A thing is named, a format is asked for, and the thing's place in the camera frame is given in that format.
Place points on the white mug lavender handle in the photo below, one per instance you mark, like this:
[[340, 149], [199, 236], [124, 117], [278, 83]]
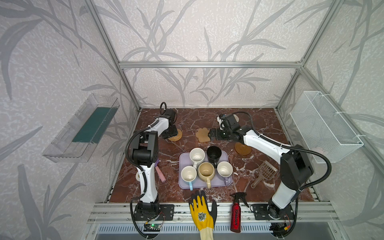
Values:
[[225, 170]]

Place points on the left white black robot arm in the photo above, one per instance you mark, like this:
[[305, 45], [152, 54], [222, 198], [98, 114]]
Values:
[[142, 151]]

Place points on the white speckled mug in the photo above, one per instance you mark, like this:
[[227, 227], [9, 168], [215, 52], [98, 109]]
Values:
[[197, 156]]

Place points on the pink object in basket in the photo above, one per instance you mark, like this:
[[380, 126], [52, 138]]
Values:
[[320, 151]]

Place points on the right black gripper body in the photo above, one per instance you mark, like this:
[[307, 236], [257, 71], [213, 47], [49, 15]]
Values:
[[216, 134]]

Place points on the brown wooden round coaster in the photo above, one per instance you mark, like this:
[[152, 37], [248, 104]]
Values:
[[242, 149]]

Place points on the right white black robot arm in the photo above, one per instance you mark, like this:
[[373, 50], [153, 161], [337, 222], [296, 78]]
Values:
[[295, 166]]

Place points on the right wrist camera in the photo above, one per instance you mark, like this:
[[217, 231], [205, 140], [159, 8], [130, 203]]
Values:
[[223, 121]]

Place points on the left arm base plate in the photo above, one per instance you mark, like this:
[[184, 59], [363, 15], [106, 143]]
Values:
[[144, 211]]

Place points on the green circuit board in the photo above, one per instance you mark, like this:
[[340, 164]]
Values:
[[152, 227]]

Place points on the white tape roll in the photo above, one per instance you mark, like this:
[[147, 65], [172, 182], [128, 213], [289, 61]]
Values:
[[137, 176]]

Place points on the beige yellow mug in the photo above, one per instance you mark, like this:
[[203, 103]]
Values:
[[206, 173]]

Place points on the white mug blue handle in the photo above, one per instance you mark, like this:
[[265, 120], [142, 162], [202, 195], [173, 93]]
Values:
[[188, 175]]

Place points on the white wire mesh basket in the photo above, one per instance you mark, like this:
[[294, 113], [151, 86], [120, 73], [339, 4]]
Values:
[[322, 125]]

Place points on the red spray bottle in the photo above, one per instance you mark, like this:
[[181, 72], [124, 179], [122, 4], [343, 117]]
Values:
[[236, 211]]

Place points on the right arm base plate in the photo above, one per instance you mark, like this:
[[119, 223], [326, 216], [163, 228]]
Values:
[[269, 213]]

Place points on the yellow black work glove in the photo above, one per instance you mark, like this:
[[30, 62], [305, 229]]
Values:
[[203, 218]]

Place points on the woven tan round coaster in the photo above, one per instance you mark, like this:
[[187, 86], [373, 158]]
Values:
[[177, 137]]

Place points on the cork flower coaster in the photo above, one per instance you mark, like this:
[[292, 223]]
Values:
[[203, 135]]

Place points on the clear plastic wall bin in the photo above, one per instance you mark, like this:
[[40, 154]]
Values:
[[79, 138]]

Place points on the black mug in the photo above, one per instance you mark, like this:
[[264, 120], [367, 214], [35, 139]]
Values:
[[214, 153]]

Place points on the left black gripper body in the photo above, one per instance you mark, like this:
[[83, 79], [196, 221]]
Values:
[[171, 131]]

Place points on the pink purple spatula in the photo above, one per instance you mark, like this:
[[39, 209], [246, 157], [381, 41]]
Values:
[[159, 172]]

